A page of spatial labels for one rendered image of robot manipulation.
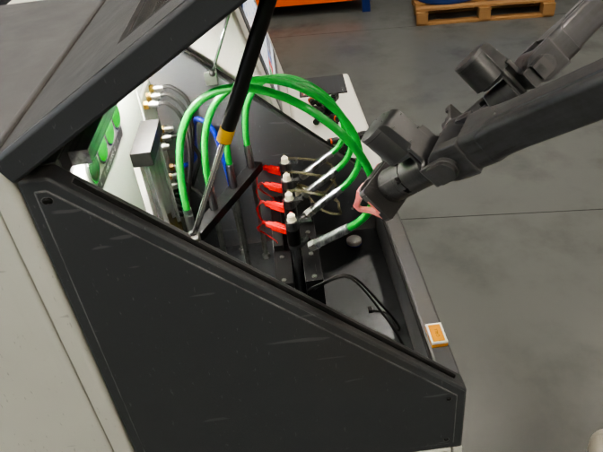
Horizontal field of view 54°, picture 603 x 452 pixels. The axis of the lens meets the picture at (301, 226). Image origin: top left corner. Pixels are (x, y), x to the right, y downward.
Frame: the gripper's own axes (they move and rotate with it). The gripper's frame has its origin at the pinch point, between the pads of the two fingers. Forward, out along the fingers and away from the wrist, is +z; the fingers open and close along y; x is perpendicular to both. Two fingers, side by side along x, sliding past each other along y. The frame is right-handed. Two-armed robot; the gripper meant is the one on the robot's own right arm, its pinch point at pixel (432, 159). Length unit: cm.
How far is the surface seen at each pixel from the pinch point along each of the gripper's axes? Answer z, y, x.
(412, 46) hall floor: 95, -71, -405
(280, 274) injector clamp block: 37.5, 6.2, 9.8
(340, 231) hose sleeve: 14.8, 7.8, 17.5
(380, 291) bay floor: 34.4, -18.2, -3.2
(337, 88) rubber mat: 37, 7, -87
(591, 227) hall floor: 31, -138, -147
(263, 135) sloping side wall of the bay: 32.1, 24.1, -21.8
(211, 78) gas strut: 27, 42, -19
